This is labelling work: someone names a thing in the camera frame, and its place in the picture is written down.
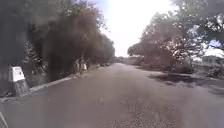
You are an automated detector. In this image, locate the grey asphalt road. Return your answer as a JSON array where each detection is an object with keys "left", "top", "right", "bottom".
[{"left": 0, "top": 62, "right": 224, "bottom": 128}]

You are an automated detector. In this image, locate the row of bushes and trees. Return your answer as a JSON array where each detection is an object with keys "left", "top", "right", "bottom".
[{"left": 0, "top": 0, "right": 116, "bottom": 98}]

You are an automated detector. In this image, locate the pale building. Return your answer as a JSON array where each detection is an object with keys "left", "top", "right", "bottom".
[{"left": 200, "top": 55, "right": 224, "bottom": 68}]

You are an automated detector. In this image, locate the small white marker post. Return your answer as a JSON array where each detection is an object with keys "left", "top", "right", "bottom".
[{"left": 81, "top": 63, "right": 88, "bottom": 72}]

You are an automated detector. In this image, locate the white stone marker post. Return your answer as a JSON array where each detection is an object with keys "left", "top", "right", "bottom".
[{"left": 7, "top": 65, "right": 30, "bottom": 98}]

